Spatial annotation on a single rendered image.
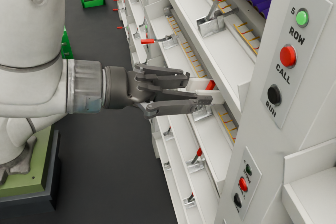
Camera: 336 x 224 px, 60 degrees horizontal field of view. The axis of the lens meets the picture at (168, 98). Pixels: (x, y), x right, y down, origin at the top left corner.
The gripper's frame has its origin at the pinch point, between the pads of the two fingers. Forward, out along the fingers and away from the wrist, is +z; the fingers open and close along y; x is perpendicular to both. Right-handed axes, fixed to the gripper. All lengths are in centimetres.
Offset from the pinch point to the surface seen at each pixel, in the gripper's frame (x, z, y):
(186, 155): -26.3, 5.1, -4.2
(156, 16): -6.0, 0.4, -42.3
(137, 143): -82, 11, -54
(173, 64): -7.0, -0.3, -18.4
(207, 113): -5.3, 1.6, 0.8
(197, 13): 12.9, -4.5, -6.0
